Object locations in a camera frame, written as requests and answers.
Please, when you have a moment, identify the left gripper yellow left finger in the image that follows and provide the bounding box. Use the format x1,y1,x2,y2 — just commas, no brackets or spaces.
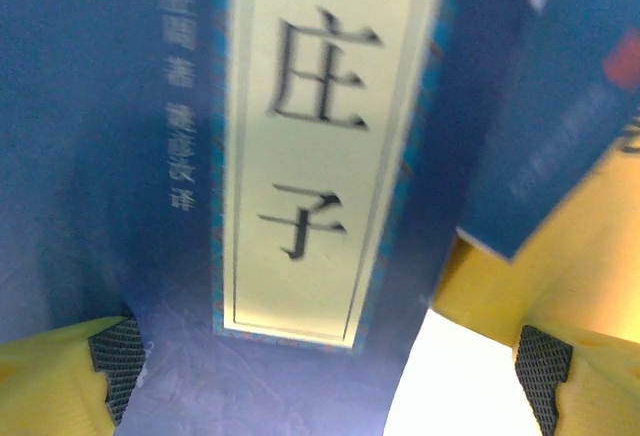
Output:
0,315,151,436

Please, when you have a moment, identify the yellow book with blue pattern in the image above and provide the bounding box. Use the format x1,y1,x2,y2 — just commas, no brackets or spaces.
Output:
432,120,640,352

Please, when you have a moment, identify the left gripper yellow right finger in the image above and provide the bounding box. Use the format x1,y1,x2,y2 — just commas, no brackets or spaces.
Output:
514,324,640,436

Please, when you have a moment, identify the blue book with cream label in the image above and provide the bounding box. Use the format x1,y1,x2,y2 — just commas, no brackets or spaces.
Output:
0,0,466,436
457,0,640,260

